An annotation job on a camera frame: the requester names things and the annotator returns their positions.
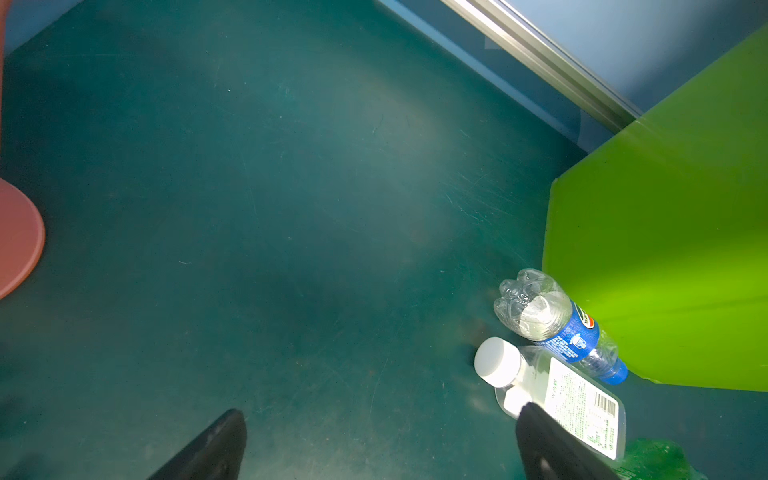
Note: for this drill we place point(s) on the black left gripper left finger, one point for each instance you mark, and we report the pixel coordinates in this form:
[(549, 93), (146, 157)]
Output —
[(216, 453)]

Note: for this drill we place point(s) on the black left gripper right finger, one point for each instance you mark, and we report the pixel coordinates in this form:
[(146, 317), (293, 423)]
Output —
[(548, 451)]

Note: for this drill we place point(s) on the green bin black liner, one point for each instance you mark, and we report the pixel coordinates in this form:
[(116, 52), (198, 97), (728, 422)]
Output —
[(661, 233)]

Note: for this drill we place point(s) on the white label tea bottle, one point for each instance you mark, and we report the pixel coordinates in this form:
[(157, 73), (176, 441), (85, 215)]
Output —
[(532, 374)]

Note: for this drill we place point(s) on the green sprite bottle centre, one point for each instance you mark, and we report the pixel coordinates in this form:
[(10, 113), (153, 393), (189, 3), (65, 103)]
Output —
[(647, 459)]

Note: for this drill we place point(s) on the clear bottle blue cap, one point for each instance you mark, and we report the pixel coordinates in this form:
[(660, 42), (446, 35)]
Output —
[(534, 306)]

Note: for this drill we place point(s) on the pink plastic watering can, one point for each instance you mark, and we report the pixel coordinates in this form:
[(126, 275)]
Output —
[(22, 237)]

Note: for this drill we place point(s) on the aluminium frame rail back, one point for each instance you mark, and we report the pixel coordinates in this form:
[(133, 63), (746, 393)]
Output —
[(518, 36)]

